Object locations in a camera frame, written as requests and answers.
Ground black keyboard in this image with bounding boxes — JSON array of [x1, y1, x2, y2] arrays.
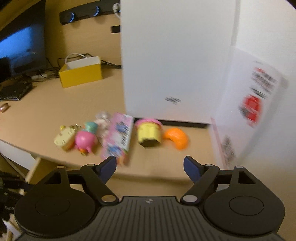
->
[[0, 82, 33, 101]]

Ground white looped cable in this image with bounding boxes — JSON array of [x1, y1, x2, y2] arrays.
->
[[65, 53, 93, 70]]

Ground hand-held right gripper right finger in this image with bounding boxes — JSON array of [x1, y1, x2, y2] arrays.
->
[[181, 156, 266, 204]]

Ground narrow white drawer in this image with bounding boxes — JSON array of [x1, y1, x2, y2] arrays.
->
[[0, 138, 37, 172]]

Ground orange plastic toy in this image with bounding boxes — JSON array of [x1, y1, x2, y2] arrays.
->
[[163, 128, 188, 150]]

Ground yellow cardboard box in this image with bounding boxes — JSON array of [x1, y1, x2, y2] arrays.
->
[[58, 56, 103, 88]]

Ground black computer monitor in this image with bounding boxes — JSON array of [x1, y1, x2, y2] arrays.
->
[[0, 0, 48, 82]]

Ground white computer case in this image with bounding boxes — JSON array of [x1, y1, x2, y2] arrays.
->
[[120, 0, 240, 128]]

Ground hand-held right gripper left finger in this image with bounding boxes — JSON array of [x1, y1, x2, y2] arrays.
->
[[35, 156, 118, 204]]

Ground white hanging cable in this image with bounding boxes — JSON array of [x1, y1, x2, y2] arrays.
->
[[112, 3, 122, 18]]

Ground black cable bundle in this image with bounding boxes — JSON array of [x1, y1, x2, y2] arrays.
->
[[100, 60, 122, 69], [39, 58, 67, 80]]

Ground cream yellow toy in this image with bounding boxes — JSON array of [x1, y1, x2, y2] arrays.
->
[[54, 125, 79, 151]]

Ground yellow cupcake toy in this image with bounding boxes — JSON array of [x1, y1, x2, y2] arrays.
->
[[135, 118, 162, 147]]

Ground clear bag with small toy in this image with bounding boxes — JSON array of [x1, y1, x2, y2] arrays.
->
[[95, 112, 112, 139]]

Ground black wall socket rail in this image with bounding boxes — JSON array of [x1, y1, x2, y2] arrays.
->
[[59, 5, 122, 25]]

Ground pink pig toy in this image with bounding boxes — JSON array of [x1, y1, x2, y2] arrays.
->
[[75, 122, 99, 156]]

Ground pink blister card pack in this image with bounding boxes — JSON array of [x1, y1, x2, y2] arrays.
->
[[100, 113, 135, 166]]

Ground white printed card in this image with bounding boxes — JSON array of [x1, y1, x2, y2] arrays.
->
[[211, 46, 289, 167]]

